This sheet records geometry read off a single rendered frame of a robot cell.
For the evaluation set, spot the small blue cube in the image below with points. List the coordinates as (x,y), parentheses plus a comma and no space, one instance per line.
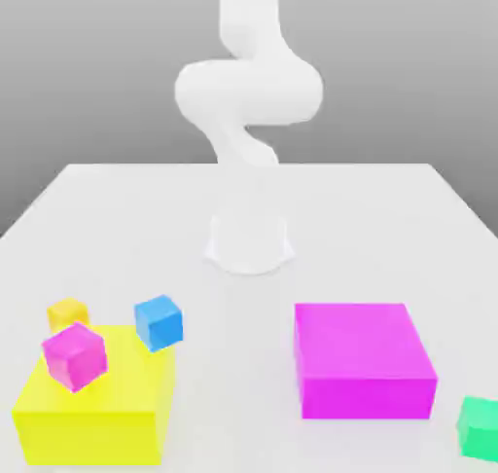
(159,323)

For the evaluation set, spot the small magenta cube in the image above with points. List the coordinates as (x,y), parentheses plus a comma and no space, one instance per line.
(74,358)

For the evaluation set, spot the small green cube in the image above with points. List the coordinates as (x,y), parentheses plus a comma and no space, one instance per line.
(480,430)

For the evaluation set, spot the large magenta box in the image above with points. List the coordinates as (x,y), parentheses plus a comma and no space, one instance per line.
(362,348)

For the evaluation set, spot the large yellow box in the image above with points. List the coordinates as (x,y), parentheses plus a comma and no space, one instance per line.
(97,414)

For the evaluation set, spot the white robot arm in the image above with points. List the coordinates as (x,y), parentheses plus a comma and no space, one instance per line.
(249,87)

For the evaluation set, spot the small orange cube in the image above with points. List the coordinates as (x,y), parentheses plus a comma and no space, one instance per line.
(66,312)

